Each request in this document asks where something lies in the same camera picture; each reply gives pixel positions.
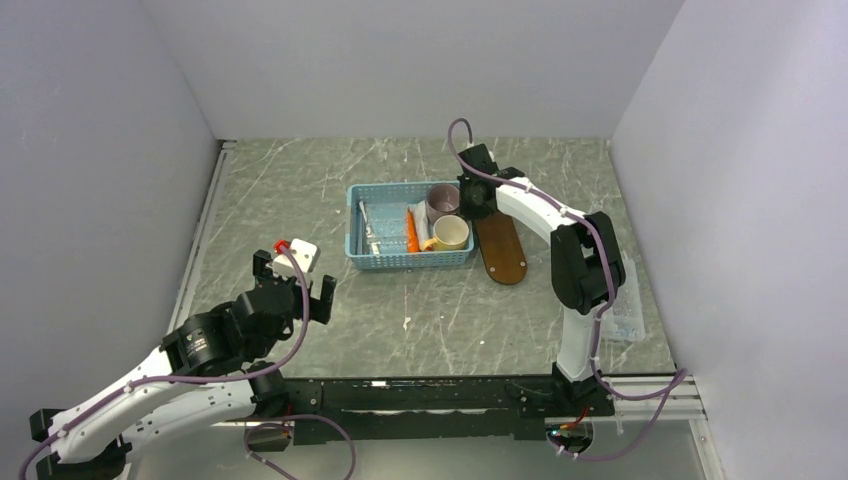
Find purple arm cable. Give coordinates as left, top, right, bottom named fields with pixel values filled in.
left=18, top=241, right=359, bottom=480
left=447, top=117, right=690, bottom=463

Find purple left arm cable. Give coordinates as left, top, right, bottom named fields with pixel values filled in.
left=18, top=241, right=359, bottom=480

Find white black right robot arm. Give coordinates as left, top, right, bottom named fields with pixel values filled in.
left=457, top=144, right=626, bottom=415

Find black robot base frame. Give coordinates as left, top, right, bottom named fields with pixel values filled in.
left=249, top=370, right=615, bottom=446

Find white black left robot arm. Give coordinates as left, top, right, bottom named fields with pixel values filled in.
left=17, top=239, right=337, bottom=479

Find brown oval wooden tray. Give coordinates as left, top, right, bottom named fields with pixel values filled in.
left=473, top=212, right=527, bottom=285

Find yellow ceramic mug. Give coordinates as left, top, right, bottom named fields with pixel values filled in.
left=420, top=215, right=471, bottom=251

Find light blue plastic basket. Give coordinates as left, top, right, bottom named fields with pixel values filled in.
left=344, top=181, right=476, bottom=271

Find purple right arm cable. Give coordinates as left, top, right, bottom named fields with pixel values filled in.
left=447, top=117, right=690, bottom=463

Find mauve ceramic mug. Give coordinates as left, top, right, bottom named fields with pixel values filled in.
left=425, top=183, right=460, bottom=224

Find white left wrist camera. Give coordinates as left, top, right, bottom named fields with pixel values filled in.
left=271, top=238, right=321, bottom=278

